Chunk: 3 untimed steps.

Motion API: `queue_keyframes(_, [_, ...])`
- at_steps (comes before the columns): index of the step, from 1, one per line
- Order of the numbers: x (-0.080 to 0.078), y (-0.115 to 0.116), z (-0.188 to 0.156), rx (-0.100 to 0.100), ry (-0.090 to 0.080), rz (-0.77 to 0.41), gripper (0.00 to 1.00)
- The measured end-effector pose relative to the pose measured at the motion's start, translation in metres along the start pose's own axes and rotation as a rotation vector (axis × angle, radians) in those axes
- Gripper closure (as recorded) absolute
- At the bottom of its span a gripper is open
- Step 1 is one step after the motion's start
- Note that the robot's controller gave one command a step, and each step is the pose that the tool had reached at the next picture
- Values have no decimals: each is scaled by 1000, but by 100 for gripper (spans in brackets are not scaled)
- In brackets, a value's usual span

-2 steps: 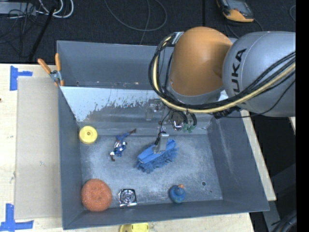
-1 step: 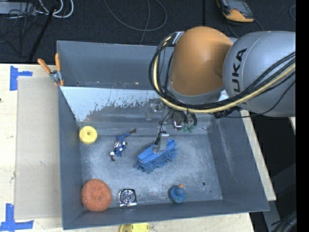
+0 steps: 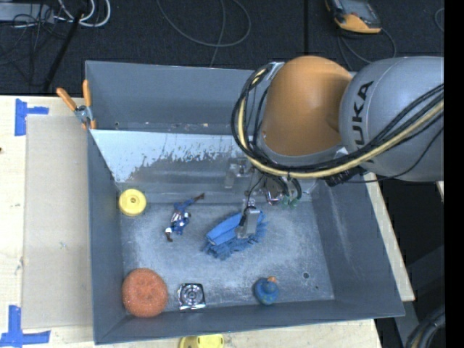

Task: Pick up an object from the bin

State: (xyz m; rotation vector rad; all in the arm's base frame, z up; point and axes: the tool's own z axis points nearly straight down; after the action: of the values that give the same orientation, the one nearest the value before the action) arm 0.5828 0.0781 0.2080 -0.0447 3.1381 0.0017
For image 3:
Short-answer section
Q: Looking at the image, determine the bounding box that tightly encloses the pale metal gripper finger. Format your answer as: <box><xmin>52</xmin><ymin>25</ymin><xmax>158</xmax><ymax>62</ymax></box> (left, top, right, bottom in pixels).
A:
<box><xmin>236</xmin><ymin>208</ymin><xmax>262</xmax><ymax>240</ymax></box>
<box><xmin>223</xmin><ymin>159</ymin><xmax>255</xmax><ymax>190</ymax></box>

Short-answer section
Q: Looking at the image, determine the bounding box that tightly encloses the blue fringed cloth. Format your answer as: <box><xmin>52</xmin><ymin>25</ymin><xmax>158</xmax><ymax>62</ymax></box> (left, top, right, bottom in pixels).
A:
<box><xmin>200</xmin><ymin>210</ymin><xmax>270</xmax><ymax>261</ymax></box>

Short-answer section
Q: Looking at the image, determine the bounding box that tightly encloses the grey metal bin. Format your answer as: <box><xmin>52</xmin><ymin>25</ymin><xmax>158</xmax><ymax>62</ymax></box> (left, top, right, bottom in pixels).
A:
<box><xmin>84</xmin><ymin>59</ymin><xmax>406</xmax><ymax>346</ymax></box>

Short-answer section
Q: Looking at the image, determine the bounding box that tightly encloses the blue toy figure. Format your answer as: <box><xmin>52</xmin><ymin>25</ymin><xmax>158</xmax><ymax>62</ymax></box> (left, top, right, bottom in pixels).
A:
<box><xmin>164</xmin><ymin>192</ymin><xmax>206</xmax><ymax>244</ymax></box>

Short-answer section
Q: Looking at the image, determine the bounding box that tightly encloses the blue rubber duck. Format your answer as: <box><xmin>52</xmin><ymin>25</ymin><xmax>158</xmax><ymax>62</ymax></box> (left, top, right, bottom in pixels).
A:
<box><xmin>252</xmin><ymin>275</ymin><xmax>281</xmax><ymax>307</ymax></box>

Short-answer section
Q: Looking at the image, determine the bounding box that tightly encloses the yellow round disc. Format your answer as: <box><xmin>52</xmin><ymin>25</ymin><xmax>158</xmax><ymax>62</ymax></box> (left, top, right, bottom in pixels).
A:
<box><xmin>118</xmin><ymin>188</ymin><xmax>148</xmax><ymax>218</ymax></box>

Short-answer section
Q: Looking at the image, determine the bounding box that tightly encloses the orange round scrub sponge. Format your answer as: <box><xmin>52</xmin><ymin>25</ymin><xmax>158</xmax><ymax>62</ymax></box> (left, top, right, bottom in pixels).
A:
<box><xmin>120</xmin><ymin>267</ymin><xmax>169</xmax><ymax>319</ymax></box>

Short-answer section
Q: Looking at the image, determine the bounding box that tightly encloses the pale flat board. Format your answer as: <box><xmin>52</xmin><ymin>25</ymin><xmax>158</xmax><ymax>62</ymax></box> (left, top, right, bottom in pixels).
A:
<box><xmin>20</xmin><ymin>114</ymin><xmax>96</xmax><ymax>332</ymax></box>

